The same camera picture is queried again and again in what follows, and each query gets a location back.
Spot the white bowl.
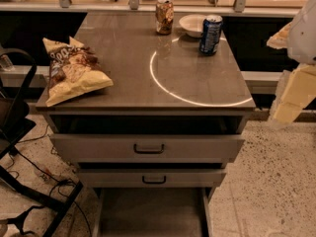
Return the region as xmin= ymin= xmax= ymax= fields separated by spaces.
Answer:
xmin=179 ymin=14 xmax=205 ymax=39

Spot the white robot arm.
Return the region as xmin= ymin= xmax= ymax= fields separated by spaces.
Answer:
xmin=267 ymin=0 xmax=316 ymax=126

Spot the metal railing frame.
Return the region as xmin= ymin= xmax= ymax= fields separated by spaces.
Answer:
xmin=0 ymin=0 xmax=308 ymax=18

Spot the black chair frame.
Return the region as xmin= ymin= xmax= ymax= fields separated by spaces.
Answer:
xmin=0 ymin=46 xmax=84 ymax=237

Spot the grey drawer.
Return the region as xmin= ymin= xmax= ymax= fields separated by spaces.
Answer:
xmin=51 ymin=134 xmax=244 ymax=163
xmin=78 ymin=169 xmax=226 ymax=188

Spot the black floor cable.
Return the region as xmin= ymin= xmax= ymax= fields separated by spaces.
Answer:
xmin=6 ymin=123 xmax=93 ymax=237

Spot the brown patterned soda can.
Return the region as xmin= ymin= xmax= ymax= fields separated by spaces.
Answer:
xmin=155 ymin=0 xmax=174 ymax=35

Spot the middle grey drawer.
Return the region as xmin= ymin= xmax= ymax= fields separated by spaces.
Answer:
xmin=78 ymin=169 xmax=226 ymax=188

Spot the grey drawer cabinet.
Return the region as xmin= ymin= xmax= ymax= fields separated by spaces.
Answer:
xmin=35 ymin=11 xmax=257 ymax=237

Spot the brown yellow chip bag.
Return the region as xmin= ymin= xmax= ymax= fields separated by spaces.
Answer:
xmin=42 ymin=38 xmax=114 ymax=107

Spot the upper grey drawer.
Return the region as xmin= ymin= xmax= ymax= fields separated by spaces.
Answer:
xmin=51 ymin=134 xmax=244 ymax=163

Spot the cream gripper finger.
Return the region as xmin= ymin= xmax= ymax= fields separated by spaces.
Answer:
xmin=267 ymin=23 xmax=291 ymax=49
xmin=273 ymin=64 xmax=316 ymax=124

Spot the bottom open drawer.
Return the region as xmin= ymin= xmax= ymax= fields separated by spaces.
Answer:
xmin=93 ymin=188 xmax=213 ymax=237

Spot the blue pepsi can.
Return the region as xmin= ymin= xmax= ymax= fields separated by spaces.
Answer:
xmin=199 ymin=15 xmax=223 ymax=55

